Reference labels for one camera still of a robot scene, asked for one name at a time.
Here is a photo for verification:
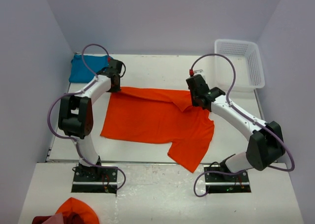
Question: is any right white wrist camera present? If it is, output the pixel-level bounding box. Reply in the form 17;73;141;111
193;69;205;79

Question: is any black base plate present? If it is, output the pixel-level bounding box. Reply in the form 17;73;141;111
71;166;118;194
204;165;252;194

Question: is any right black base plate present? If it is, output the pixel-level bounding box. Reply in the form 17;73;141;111
204;165;252;194

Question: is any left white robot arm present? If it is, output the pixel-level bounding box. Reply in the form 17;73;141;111
58;59;126;181

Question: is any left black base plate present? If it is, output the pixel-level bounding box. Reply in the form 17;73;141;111
71;166;118;194

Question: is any orange t shirt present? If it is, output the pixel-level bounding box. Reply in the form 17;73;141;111
100;87;215;173

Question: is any orange cloth in pile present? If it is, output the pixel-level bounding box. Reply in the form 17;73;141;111
55;197;100;224

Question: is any folded blue t shirt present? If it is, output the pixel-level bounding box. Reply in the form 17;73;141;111
68;54;112;83

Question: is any pink cloth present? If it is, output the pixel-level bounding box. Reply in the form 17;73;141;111
42;213;64;224

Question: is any dark red cloth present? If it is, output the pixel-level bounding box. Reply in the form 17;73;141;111
32;216;55;224

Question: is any white plastic basket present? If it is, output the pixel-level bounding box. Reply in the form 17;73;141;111
215;39;265;92

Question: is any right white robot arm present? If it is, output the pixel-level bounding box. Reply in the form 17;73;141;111
186;74;285;181

